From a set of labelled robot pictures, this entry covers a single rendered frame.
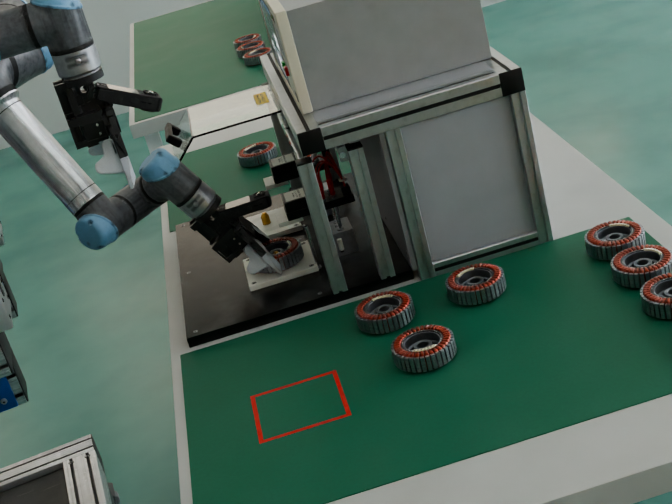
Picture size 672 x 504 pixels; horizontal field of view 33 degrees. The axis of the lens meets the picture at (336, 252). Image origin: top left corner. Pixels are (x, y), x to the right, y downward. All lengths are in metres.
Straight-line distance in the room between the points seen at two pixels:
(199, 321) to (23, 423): 1.68
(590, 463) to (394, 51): 0.93
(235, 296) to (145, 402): 1.41
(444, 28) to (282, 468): 0.92
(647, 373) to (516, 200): 0.57
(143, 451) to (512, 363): 1.77
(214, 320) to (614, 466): 0.95
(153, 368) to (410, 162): 1.93
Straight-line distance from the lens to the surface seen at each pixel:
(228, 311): 2.31
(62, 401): 3.93
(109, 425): 3.68
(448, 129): 2.17
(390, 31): 2.20
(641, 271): 2.05
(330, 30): 2.18
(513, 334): 2.00
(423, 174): 2.18
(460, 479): 1.69
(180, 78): 4.35
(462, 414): 1.82
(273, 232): 2.58
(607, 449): 1.69
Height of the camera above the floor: 1.75
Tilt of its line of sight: 24 degrees down
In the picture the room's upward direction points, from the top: 16 degrees counter-clockwise
